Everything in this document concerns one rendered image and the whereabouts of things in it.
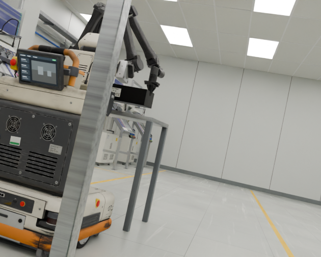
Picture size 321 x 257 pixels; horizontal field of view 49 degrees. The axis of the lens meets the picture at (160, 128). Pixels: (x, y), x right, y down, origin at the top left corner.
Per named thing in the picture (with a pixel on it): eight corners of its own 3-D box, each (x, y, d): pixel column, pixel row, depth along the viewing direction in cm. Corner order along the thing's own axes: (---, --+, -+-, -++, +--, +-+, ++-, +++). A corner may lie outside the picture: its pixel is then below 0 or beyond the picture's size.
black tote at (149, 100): (71, 92, 256) (74, 76, 256) (82, 95, 273) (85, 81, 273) (143, 105, 240) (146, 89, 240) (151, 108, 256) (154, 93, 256)
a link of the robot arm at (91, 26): (95, -3, 227) (107, 6, 227) (101, 1, 241) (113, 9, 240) (62, 57, 236) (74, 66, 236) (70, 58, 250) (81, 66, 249)
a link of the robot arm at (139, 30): (117, 13, 233) (131, 6, 227) (121, 9, 237) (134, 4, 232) (147, 68, 252) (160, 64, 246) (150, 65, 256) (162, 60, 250)
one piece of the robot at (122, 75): (122, 78, 209) (127, 60, 211) (114, 77, 210) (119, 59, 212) (128, 84, 218) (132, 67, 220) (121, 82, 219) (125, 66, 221)
